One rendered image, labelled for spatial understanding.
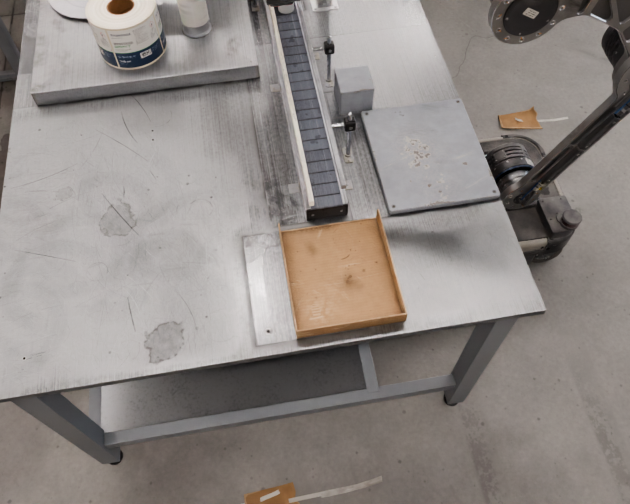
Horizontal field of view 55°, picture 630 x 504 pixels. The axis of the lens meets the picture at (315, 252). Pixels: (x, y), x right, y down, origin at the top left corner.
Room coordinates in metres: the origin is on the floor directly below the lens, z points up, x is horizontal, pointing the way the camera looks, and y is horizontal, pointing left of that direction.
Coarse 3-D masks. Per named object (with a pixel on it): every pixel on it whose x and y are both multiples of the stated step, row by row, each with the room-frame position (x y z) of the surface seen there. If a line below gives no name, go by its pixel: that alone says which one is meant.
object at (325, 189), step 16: (288, 16) 1.63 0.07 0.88; (288, 32) 1.56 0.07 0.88; (288, 48) 1.48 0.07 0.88; (304, 48) 1.48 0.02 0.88; (288, 64) 1.42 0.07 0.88; (304, 64) 1.41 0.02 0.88; (304, 80) 1.35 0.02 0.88; (304, 96) 1.28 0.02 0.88; (304, 112) 1.22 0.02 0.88; (320, 112) 1.21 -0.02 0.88; (304, 128) 1.16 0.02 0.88; (320, 128) 1.15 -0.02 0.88; (304, 144) 1.10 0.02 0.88; (320, 144) 1.10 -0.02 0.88; (320, 160) 1.04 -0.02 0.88; (320, 176) 0.99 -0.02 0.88; (336, 176) 0.99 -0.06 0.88; (320, 192) 0.93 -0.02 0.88; (336, 192) 0.93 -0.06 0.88; (320, 208) 0.88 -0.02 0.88
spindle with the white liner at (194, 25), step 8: (184, 0) 1.55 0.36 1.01; (192, 0) 1.55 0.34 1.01; (200, 0) 1.56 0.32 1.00; (184, 8) 1.55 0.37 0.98; (192, 8) 1.55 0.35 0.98; (200, 8) 1.56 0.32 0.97; (184, 16) 1.55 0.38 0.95; (192, 16) 1.55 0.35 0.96; (200, 16) 1.55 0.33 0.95; (208, 16) 1.59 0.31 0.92; (184, 24) 1.56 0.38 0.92; (192, 24) 1.55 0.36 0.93; (200, 24) 1.55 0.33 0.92; (208, 24) 1.58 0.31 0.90; (184, 32) 1.56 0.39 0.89; (192, 32) 1.55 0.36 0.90; (200, 32) 1.55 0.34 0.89; (208, 32) 1.56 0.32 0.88
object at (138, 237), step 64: (384, 0) 1.77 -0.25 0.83; (320, 64) 1.47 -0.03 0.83; (384, 64) 1.46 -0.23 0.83; (64, 128) 1.22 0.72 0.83; (128, 128) 1.22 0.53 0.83; (192, 128) 1.21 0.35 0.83; (256, 128) 1.21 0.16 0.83; (64, 192) 0.99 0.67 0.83; (128, 192) 0.99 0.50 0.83; (192, 192) 0.98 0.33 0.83; (256, 192) 0.98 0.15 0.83; (0, 256) 0.79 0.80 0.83; (64, 256) 0.79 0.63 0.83; (128, 256) 0.78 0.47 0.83; (192, 256) 0.78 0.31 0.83; (256, 256) 0.78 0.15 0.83; (448, 256) 0.76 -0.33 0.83; (512, 256) 0.76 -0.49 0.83; (0, 320) 0.62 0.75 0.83; (64, 320) 0.61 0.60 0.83; (128, 320) 0.61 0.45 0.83; (192, 320) 0.60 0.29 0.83; (256, 320) 0.60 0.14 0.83; (448, 320) 0.59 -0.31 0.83; (0, 384) 0.46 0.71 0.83; (64, 384) 0.45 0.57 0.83
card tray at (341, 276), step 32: (352, 224) 0.86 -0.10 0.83; (288, 256) 0.77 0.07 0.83; (320, 256) 0.77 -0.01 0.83; (352, 256) 0.77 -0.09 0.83; (384, 256) 0.76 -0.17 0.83; (288, 288) 0.67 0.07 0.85; (320, 288) 0.68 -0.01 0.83; (352, 288) 0.68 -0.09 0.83; (384, 288) 0.67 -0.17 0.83; (320, 320) 0.59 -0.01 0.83; (352, 320) 0.59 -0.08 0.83; (384, 320) 0.58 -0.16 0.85
